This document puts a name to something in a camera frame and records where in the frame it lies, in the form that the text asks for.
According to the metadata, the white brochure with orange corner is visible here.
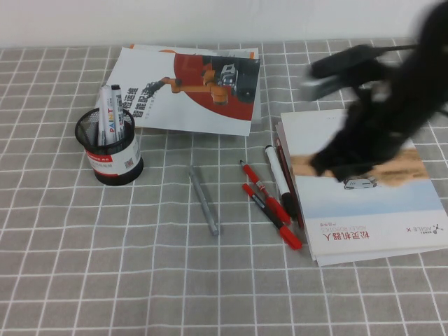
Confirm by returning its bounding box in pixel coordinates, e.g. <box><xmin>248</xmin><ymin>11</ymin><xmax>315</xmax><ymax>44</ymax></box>
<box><xmin>125</xmin><ymin>43</ymin><xmax>263</xmax><ymax>124</ymax></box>

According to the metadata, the dark red pencil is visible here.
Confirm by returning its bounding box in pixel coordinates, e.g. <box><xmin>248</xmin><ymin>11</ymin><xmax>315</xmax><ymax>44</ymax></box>
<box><xmin>274</xmin><ymin>138</ymin><xmax>305</xmax><ymax>229</ymax></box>

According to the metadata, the black mesh pen holder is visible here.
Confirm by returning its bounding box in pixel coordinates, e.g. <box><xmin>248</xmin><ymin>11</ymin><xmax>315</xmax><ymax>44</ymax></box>
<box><xmin>74</xmin><ymin>107</ymin><xmax>145</xmax><ymax>186</ymax></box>

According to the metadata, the white marker with black cap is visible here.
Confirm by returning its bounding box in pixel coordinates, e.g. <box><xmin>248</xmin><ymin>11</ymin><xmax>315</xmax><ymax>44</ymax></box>
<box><xmin>264</xmin><ymin>144</ymin><xmax>297</xmax><ymax>218</ymax></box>

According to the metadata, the grey metal pen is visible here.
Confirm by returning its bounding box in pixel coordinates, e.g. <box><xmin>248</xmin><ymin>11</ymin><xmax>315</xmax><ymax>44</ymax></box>
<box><xmin>188</xmin><ymin>164</ymin><xmax>221</xmax><ymax>237</ymax></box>

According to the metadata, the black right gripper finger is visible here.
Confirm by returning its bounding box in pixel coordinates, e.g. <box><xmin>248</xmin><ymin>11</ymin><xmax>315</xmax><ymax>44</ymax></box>
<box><xmin>309</xmin><ymin>148</ymin><xmax>343</xmax><ymax>176</ymax></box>
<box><xmin>334</xmin><ymin>162</ymin><xmax>378</xmax><ymax>183</ymax></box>

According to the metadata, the grey checked tablecloth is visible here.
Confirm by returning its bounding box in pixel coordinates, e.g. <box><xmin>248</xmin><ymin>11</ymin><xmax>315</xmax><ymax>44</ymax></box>
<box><xmin>0</xmin><ymin>36</ymin><xmax>448</xmax><ymax>336</ymax></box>

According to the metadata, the brochure stack with landscape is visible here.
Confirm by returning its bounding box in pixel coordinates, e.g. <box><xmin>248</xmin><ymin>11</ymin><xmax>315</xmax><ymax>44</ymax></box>
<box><xmin>274</xmin><ymin>118</ymin><xmax>446</xmax><ymax>267</ymax></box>

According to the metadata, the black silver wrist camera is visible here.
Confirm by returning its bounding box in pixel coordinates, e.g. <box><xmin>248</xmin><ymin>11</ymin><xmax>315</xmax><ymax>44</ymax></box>
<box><xmin>300</xmin><ymin>44</ymin><xmax>383</xmax><ymax>103</ymax></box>

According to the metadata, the red and black pen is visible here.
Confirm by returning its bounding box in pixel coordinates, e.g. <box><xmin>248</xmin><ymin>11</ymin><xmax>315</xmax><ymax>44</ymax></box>
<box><xmin>241</xmin><ymin>183</ymin><xmax>303</xmax><ymax>251</ymax></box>

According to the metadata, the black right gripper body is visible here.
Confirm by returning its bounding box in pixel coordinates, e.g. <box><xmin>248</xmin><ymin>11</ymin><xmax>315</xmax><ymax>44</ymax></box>
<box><xmin>334</xmin><ymin>79</ymin><xmax>432</xmax><ymax>173</ymax></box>

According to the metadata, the red capped gel pen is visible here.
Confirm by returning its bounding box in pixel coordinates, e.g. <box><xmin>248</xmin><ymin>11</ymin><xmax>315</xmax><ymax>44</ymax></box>
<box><xmin>239</xmin><ymin>160</ymin><xmax>292</xmax><ymax>225</ymax></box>

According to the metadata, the black camera cable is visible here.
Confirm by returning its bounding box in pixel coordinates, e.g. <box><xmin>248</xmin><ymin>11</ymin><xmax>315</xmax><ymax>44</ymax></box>
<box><xmin>377</xmin><ymin>43</ymin><xmax>421</xmax><ymax>53</ymax></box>

